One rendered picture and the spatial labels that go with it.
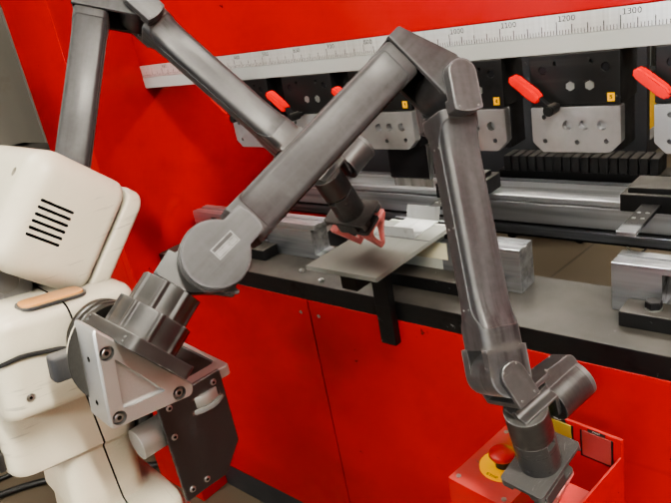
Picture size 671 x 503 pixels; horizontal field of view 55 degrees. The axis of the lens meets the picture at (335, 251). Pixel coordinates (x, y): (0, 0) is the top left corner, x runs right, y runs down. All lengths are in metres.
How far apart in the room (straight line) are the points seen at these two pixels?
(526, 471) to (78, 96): 0.89
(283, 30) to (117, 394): 0.99
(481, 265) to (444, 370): 0.59
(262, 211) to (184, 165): 1.31
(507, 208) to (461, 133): 0.76
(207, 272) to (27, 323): 0.20
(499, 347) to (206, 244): 0.38
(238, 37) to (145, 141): 0.50
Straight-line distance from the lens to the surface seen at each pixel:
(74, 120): 1.16
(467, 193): 0.85
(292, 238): 1.71
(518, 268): 1.34
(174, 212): 2.03
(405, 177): 1.42
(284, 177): 0.77
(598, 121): 1.17
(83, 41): 1.21
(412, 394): 1.50
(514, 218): 1.61
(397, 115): 1.35
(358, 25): 1.37
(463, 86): 0.86
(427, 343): 1.39
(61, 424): 0.90
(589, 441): 1.08
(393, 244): 1.34
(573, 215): 1.55
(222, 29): 1.66
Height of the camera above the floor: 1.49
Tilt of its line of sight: 21 degrees down
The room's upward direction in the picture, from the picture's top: 11 degrees counter-clockwise
